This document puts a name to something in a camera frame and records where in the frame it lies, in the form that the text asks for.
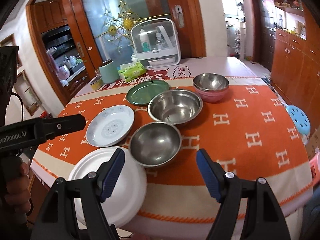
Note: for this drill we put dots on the green wet wipes pack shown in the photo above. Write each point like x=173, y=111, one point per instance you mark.
x=130, y=71

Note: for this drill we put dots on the wooden sliding door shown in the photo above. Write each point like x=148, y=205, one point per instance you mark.
x=102, y=28

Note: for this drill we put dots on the orange H-pattern blanket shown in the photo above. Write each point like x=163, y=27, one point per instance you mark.
x=248, y=133

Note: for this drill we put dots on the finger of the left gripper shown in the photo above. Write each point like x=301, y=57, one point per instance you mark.
x=55, y=127

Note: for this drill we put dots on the blue plastic stool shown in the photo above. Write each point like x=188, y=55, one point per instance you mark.
x=300, y=119

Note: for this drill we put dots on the steel bowl on top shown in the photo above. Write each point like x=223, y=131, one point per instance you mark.
x=210, y=82

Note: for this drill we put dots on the green plate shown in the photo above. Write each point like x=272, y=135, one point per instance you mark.
x=142, y=93

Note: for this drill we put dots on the white patterned ceramic plate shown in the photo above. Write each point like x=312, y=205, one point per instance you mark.
x=110, y=126

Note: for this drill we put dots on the pink printed tablecloth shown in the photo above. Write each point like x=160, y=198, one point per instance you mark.
x=177, y=75

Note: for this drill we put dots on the mint green canister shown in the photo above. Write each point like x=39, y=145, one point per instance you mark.
x=109, y=72

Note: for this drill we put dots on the small steel bowl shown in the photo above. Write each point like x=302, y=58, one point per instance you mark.
x=155, y=144

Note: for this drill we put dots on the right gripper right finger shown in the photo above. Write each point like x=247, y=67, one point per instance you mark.
x=263, y=218

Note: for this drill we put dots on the white storage box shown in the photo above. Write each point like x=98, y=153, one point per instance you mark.
x=156, y=43

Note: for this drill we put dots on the large steel bowl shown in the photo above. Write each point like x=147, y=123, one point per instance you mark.
x=175, y=106

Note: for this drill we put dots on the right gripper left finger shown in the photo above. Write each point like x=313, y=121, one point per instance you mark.
x=72, y=209

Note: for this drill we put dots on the pink plastic stool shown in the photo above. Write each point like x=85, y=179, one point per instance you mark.
x=315, y=169

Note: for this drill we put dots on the person's left hand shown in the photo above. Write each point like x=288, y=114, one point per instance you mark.
x=15, y=193

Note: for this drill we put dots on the pink bowl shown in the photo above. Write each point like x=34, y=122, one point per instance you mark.
x=211, y=96

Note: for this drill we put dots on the wooden cabinet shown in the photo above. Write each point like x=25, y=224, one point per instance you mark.
x=295, y=74

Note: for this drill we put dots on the white foam plate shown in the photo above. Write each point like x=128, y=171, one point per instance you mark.
x=130, y=189

